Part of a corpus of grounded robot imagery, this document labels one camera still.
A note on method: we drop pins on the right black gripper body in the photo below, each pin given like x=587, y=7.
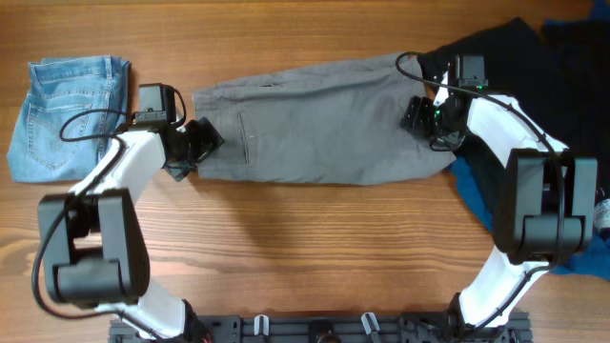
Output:
x=427, y=117

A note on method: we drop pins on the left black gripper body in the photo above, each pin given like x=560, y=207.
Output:
x=193, y=144

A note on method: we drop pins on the grey shorts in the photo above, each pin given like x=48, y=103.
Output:
x=335, y=123

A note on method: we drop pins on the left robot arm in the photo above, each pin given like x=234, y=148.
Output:
x=92, y=253

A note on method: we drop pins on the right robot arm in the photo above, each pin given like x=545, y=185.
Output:
x=546, y=206

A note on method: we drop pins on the folded blue denim jeans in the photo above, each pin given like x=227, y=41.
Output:
x=68, y=98

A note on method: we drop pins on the black garment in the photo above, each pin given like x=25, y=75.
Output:
x=559, y=75

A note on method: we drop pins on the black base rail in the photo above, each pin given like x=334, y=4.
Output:
x=406, y=328

